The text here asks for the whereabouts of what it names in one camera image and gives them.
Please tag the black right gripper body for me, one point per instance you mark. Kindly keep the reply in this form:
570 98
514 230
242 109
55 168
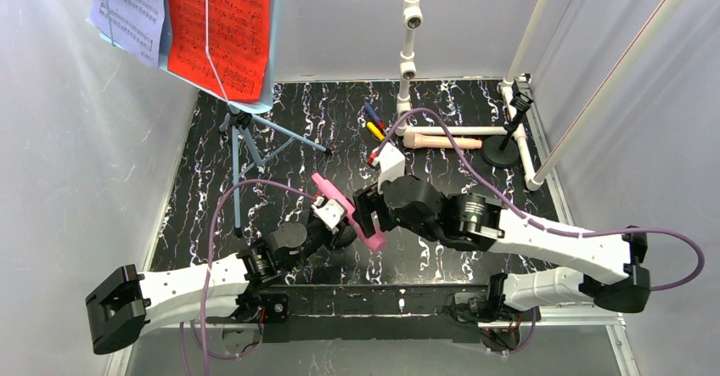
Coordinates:
366 207

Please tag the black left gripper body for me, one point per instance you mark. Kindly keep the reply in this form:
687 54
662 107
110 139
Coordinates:
342 233

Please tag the pink toy microphone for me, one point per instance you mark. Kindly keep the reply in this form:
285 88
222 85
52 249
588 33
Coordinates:
327 189

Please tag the beige toy microphone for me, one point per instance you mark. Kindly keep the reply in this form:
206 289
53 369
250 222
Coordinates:
413 140

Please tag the black round microphone stand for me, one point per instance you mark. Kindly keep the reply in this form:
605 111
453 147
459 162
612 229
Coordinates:
343 237

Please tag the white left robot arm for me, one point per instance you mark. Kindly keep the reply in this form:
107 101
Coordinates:
130 303

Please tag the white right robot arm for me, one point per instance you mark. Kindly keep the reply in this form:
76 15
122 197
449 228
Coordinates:
604 270

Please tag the light blue music stand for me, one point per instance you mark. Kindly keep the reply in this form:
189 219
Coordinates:
239 115

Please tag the lavender sheet music page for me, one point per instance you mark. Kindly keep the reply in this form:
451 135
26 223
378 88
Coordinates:
133 25

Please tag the white diagonal pole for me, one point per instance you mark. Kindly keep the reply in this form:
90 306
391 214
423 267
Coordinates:
659 17

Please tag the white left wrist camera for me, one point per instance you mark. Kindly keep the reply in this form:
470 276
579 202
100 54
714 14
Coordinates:
330 212

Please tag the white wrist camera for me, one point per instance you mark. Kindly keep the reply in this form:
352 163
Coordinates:
330 212
390 162

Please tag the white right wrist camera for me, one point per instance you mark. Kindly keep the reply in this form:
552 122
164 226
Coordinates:
390 162

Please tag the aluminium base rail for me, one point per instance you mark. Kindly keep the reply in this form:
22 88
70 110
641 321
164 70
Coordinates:
400 292

